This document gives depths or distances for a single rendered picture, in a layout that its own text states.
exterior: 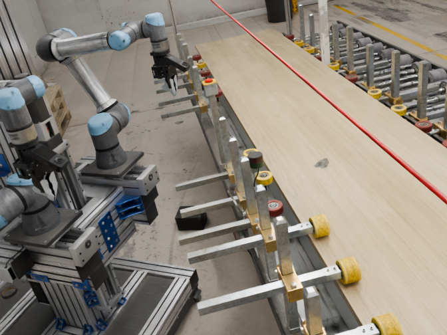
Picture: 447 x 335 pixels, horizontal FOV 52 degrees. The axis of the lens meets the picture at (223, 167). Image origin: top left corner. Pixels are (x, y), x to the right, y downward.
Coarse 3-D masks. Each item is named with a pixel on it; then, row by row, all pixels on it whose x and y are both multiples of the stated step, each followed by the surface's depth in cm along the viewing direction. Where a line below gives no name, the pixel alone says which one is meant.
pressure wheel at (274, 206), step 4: (272, 200) 195; (276, 200) 195; (268, 204) 194; (272, 204) 192; (276, 204) 193; (280, 204) 192; (272, 208) 190; (276, 208) 190; (280, 208) 190; (272, 212) 190; (276, 212) 190; (280, 212) 191; (272, 216) 191; (276, 216) 191
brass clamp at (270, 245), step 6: (258, 222) 174; (258, 228) 172; (270, 228) 169; (264, 234) 166; (270, 234) 166; (264, 240) 164; (270, 240) 163; (264, 246) 168; (270, 246) 164; (276, 246) 164; (270, 252) 165
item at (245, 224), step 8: (232, 224) 193; (240, 224) 192; (248, 224) 193; (200, 232) 192; (208, 232) 191; (216, 232) 192; (224, 232) 192; (232, 232) 193; (184, 240) 190; (192, 240) 191; (200, 240) 192
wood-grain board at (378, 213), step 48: (240, 48) 410; (288, 48) 386; (240, 96) 308; (288, 96) 294; (336, 96) 281; (288, 144) 238; (336, 144) 229; (384, 144) 222; (432, 144) 214; (288, 192) 200; (336, 192) 194; (384, 192) 188; (336, 240) 168; (384, 240) 164; (432, 240) 160; (384, 288) 144; (432, 288) 141
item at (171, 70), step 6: (150, 54) 202; (156, 54) 198; (162, 54) 198; (156, 60) 202; (162, 60) 201; (156, 66) 202; (162, 66) 201; (168, 66) 201; (156, 72) 203; (162, 72) 203; (168, 72) 201; (174, 72) 206
